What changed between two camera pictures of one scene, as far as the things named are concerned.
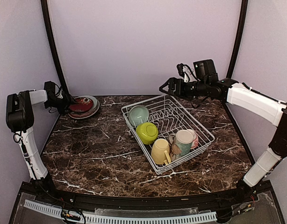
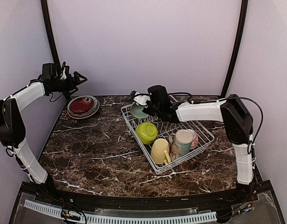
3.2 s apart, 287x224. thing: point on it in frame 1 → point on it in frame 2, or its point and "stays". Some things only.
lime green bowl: (147, 132) stays
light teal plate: (95, 101) → (96, 110)
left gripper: (68, 101) → (72, 84)
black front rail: (210, 202) stays
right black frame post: (240, 38) stays
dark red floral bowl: (82, 103) stays
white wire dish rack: (168, 134) stays
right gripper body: (190, 91) → (155, 109)
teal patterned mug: (182, 142) stays
